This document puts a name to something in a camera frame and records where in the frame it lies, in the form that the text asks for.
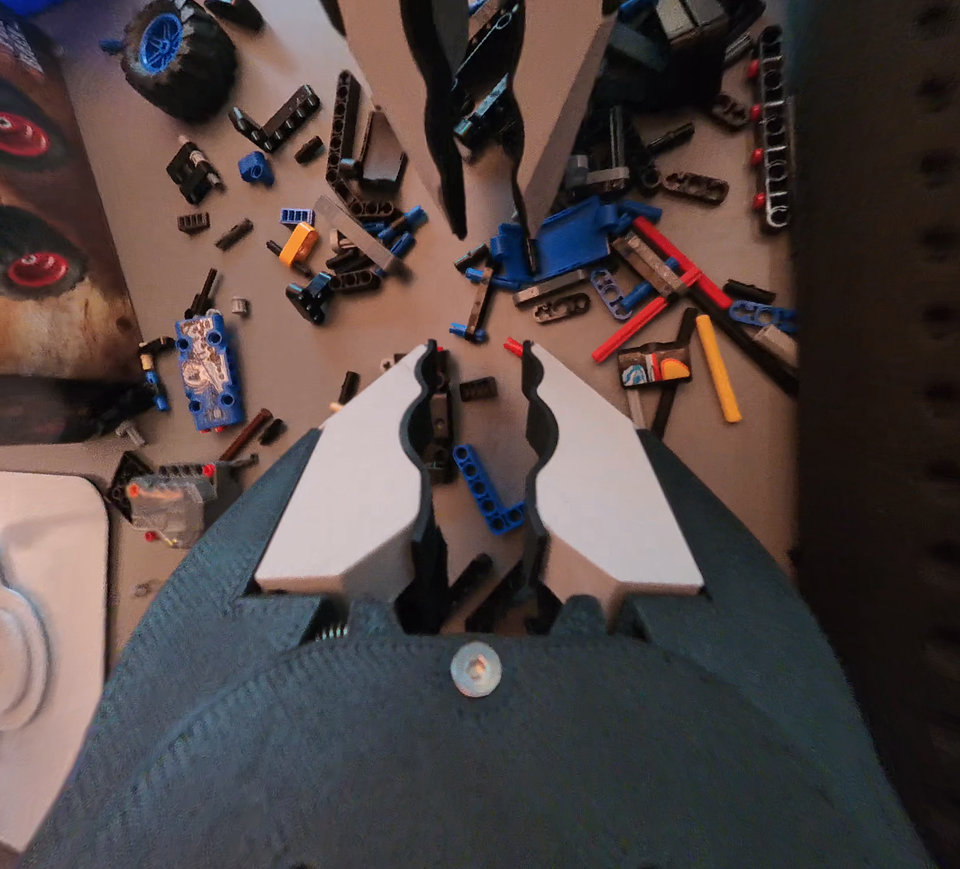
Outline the blue curved toy panel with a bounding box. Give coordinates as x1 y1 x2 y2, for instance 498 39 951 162
489 197 663 287

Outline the red toy axle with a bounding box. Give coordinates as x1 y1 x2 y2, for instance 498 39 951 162
591 292 709 365

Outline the blue L-shaped toy beam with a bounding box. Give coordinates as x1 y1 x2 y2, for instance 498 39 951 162
453 445 529 536

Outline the black tile with colourful print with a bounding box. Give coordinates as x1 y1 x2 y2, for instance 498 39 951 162
617 343 696 392

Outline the toy truck set box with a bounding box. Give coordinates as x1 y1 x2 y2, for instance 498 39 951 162
0 7 147 446

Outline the small orange toy piece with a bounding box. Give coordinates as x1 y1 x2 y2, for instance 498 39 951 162
278 221 322 269

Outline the white document stand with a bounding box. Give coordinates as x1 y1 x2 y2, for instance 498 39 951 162
0 472 115 813

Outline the blue printed toy panel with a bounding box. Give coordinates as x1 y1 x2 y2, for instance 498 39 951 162
174 310 246 432

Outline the black toy connector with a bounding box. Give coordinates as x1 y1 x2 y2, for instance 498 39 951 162
165 137 225 204

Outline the grey toy motor block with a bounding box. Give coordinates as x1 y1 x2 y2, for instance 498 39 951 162
125 460 244 549

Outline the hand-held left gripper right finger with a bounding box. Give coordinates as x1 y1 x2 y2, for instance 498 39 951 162
521 344 705 603

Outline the grey desk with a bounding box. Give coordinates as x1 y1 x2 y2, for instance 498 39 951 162
0 0 804 869

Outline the black beam with red pins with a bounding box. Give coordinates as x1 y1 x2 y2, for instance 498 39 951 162
750 26 795 231

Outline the black angled toy beam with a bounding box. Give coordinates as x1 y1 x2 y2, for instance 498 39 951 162
230 85 324 155

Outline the black tire blue rim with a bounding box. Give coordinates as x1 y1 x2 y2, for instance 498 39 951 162
120 0 240 122

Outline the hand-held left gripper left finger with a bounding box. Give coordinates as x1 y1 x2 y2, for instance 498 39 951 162
255 341 450 603

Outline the black dotted mat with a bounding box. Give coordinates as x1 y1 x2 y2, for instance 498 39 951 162
792 0 960 869

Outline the pile of toy building pieces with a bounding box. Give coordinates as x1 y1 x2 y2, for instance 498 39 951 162
308 0 799 405

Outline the yellow toy axle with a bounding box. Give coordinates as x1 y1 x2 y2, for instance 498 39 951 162
693 313 745 426

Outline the black square toy tile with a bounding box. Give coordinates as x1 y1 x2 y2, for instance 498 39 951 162
110 449 154 498

